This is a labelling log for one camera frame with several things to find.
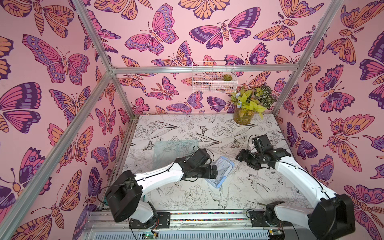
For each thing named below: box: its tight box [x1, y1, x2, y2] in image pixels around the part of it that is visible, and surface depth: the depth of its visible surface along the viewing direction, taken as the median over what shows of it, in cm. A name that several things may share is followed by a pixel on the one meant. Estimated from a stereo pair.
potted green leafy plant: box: [231, 85, 277, 125], surface depth 102 cm
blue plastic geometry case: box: [205, 156, 235, 189], surface depth 91 cm
